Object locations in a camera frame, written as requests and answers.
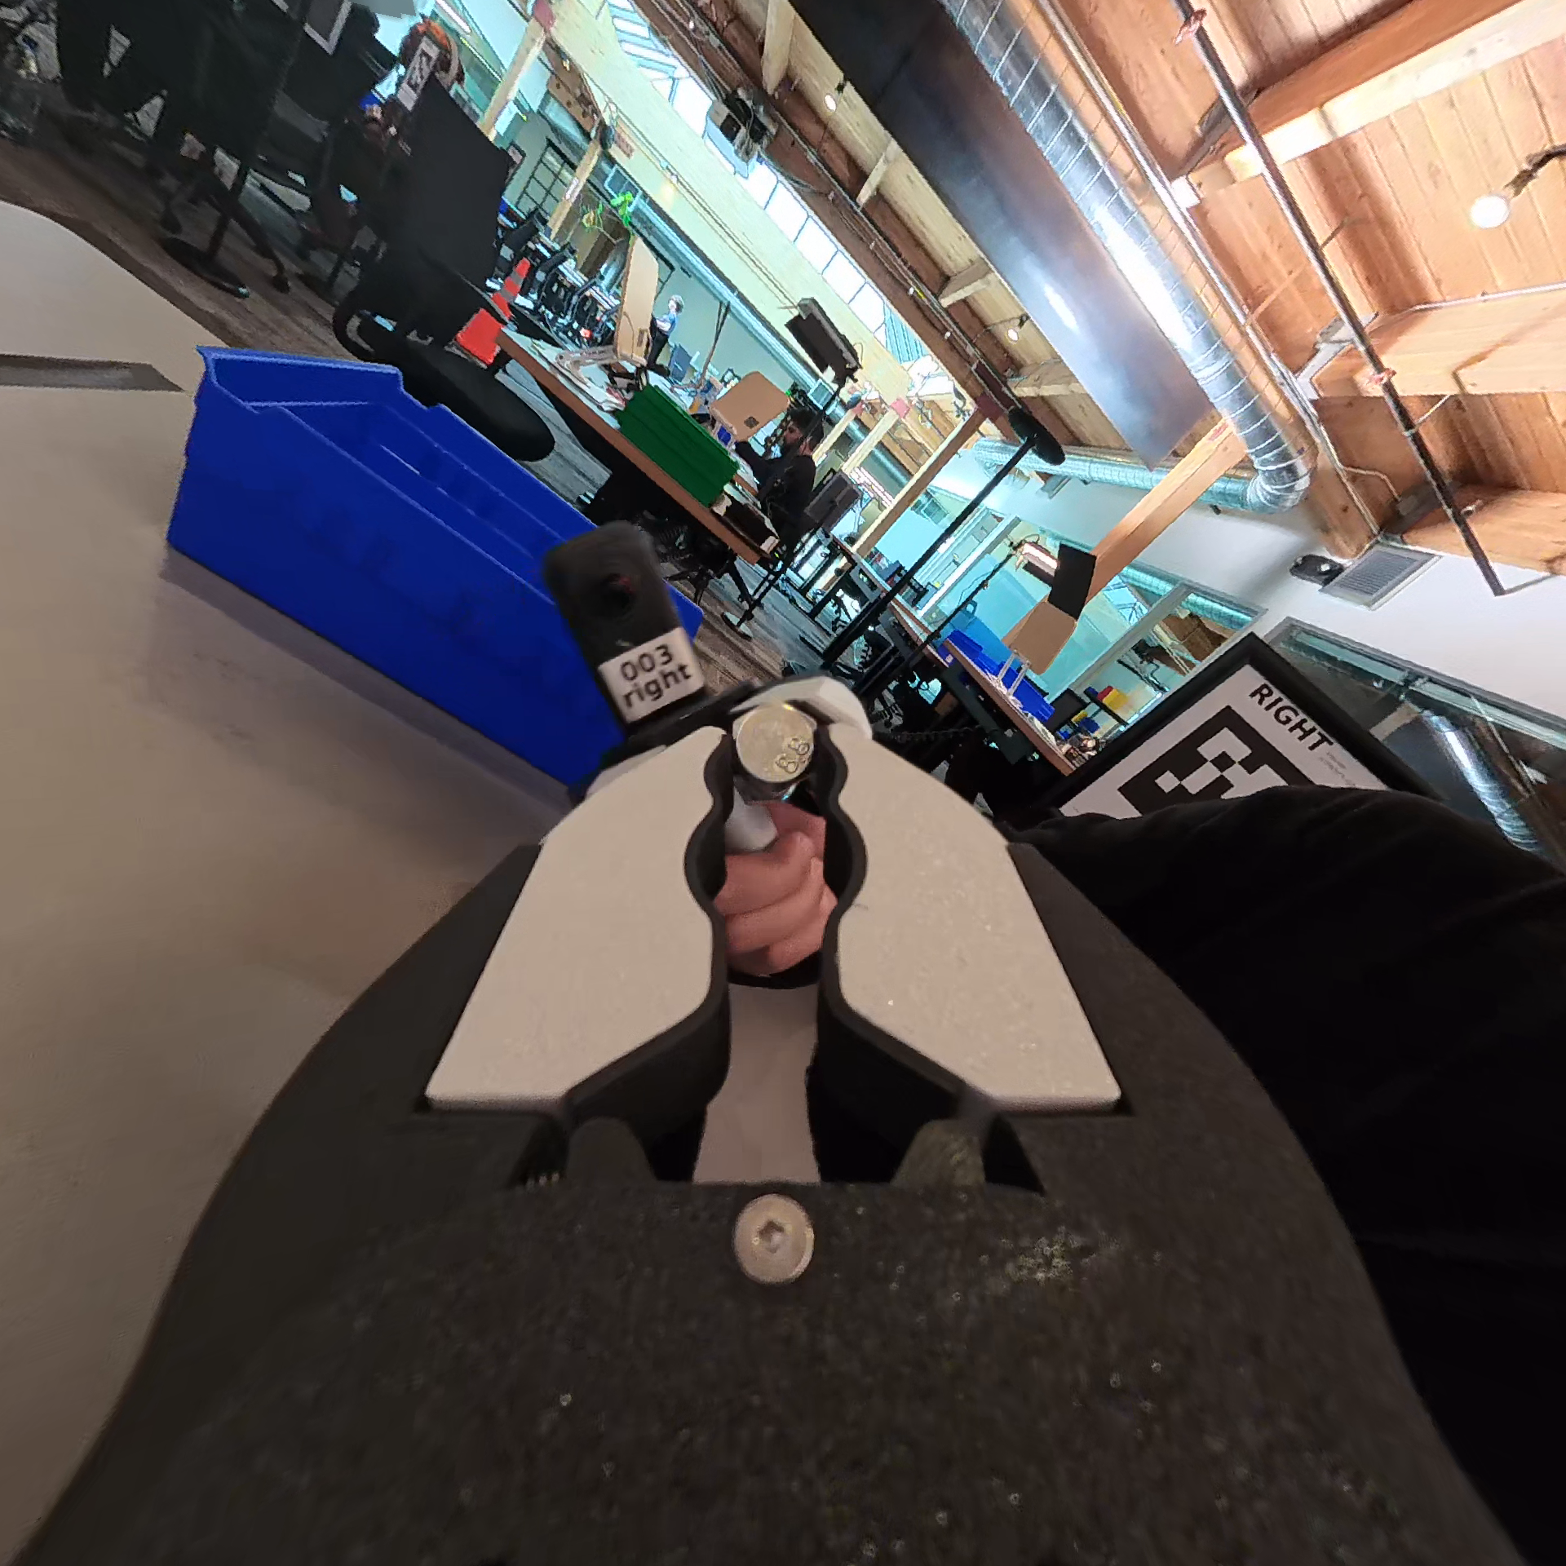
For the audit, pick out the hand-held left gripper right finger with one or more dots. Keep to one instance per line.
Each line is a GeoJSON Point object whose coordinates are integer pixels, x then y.
{"type": "Point", "coordinates": [965, 967]}

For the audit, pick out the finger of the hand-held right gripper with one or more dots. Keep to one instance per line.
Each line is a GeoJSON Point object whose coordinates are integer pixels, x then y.
{"type": "Point", "coordinates": [612, 777]}
{"type": "Point", "coordinates": [837, 711]}

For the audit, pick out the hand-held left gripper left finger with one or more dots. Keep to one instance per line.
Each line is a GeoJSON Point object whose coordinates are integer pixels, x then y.
{"type": "Point", "coordinates": [575, 967]}

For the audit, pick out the steel hex bolt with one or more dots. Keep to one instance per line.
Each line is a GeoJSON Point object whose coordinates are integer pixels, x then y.
{"type": "Point", "coordinates": [773, 746]}

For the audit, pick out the blue plastic bin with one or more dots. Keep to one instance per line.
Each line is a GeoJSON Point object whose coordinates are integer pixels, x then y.
{"type": "Point", "coordinates": [391, 553]}

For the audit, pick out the person's right hand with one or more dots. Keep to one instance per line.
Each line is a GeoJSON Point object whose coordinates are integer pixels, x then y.
{"type": "Point", "coordinates": [773, 905]}

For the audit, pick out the long wooden work table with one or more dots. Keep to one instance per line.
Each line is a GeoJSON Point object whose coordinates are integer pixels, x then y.
{"type": "Point", "coordinates": [588, 407]}
{"type": "Point", "coordinates": [965, 668]}

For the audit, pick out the green plastic bin stack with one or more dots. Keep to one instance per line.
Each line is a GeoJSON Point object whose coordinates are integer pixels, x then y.
{"type": "Point", "coordinates": [674, 438]}

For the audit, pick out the tilted display board stand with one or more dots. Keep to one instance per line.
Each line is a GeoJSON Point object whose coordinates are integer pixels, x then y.
{"type": "Point", "coordinates": [749, 401]}
{"type": "Point", "coordinates": [636, 295]}

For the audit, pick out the orange traffic cone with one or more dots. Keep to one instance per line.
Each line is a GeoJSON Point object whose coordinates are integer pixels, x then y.
{"type": "Point", "coordinates": [482, 335]}

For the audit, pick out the black studio light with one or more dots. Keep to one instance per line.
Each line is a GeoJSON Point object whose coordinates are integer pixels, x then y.
{"type": "Point", "coordinates": [821, 335]}

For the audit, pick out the framed code sign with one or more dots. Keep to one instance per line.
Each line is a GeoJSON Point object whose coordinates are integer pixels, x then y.
{"type": "Point", "coordinates": [1233, 746]}

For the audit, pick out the person's black sweater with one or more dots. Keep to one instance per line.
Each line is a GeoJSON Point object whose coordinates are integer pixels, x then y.
{"type": "Point", "coordinates": [1346, 980]}

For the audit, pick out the black office chair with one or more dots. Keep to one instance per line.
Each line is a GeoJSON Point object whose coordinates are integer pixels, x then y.
{"type": "Point", "coordinates": [440, 185]}
{"type": "Point", "coordinates": [218, 74]}

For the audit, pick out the ceiling projector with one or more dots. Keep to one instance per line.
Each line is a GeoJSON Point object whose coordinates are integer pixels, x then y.
{"type": "Point", "coordinates": [743, 116]}

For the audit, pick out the round ceiling lamp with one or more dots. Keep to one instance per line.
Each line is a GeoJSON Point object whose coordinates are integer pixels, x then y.
{"type": "Point", "coordinates": [1489, 212]}

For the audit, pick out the black ceiling duct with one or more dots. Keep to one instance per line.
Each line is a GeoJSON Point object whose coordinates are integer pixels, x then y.
{"type": "Point", "coordinates": [1018, 209]}

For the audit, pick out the white wall vent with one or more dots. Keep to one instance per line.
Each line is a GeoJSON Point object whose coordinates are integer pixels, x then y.
{"type": "Point", "coordinates": [1376, 574]}

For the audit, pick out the silver spiral air duct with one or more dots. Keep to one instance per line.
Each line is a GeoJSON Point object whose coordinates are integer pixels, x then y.
{"type": "Point", "coordinates": [1163, 247]}

